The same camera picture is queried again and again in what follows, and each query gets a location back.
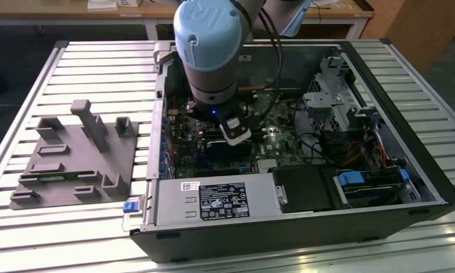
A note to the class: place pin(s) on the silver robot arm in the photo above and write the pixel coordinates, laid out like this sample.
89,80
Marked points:
212,79

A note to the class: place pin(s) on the black plastic drive cover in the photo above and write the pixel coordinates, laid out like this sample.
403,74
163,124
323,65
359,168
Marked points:
307,190

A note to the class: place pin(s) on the black graphics card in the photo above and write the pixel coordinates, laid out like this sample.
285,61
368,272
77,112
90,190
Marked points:
216,152

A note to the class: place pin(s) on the installed RAM stick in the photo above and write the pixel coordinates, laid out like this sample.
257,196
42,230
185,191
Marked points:
257,130
257,136

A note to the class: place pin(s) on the green motherboard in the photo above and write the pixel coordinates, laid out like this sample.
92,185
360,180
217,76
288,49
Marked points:
284,142

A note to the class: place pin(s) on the silver heatsink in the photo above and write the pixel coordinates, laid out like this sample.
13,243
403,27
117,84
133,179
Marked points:
268,165

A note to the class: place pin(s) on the metal disk bay cage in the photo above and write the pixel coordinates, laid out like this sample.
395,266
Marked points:
322,105

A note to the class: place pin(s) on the grey power supply unit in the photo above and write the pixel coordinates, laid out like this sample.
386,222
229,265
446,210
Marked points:
173,204

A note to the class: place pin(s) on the grey parts rack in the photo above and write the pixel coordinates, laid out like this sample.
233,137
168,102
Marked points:
78,159

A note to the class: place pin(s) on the blue case latch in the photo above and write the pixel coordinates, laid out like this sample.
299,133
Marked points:
131,206

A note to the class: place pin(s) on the white box with black print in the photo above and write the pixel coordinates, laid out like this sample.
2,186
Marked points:
131,3

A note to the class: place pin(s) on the hard disk in blue carrier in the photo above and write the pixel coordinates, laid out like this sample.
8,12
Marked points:
350,179

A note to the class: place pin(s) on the green RAM stick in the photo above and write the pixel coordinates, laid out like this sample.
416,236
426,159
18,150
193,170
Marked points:
56,177

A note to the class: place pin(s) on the black PC case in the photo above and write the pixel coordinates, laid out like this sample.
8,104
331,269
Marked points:
249,241

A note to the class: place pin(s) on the wooden desk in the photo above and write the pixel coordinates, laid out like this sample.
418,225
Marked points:
60,12

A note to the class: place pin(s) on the blue plastic clip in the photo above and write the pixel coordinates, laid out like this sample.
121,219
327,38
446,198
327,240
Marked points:
403,174

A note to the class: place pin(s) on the wooden cabinet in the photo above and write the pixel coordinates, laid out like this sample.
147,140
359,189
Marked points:
420,28

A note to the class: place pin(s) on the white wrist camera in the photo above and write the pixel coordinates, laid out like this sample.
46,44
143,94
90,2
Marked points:
235,133

